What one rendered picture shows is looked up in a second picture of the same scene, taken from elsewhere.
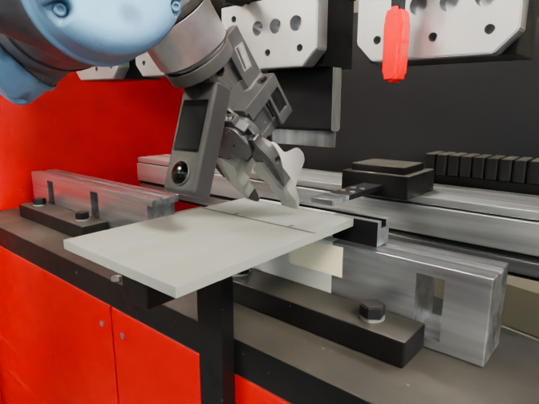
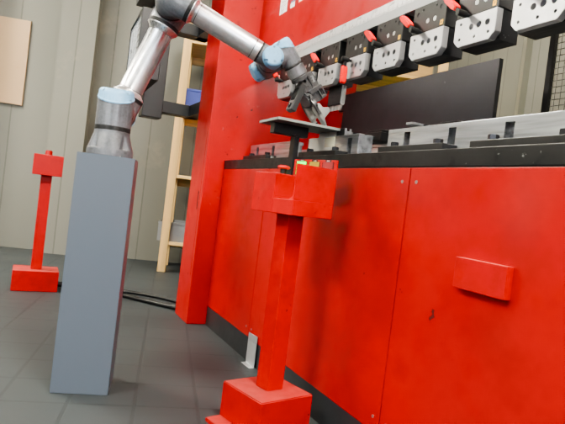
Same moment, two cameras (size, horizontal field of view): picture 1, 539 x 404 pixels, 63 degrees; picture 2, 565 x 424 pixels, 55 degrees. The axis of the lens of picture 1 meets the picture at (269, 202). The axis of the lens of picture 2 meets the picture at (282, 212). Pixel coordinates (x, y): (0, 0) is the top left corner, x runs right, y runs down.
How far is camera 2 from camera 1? 174 cm
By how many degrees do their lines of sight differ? 27
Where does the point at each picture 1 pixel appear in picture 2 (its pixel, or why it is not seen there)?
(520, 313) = not seen: outside the picture
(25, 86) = (260, 76)
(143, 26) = (276, 62)
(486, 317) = (357, 144)
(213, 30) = (302, 70)
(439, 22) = (354, 69)
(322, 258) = (330, 142)
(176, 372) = not seen: hidden behind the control
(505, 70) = (455, 102)
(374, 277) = (340, 143)
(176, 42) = (292, 72)
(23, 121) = (253, 124)
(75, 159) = not seen: hidden behind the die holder
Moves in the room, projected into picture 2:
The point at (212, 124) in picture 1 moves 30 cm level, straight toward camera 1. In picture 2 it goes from (298, 92) to (274, 72)
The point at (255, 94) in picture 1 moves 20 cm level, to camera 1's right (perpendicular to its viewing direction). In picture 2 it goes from (314, 87) to (363, 89)
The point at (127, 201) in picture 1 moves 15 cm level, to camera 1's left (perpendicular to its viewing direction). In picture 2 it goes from (284, 145) to (256, 142)
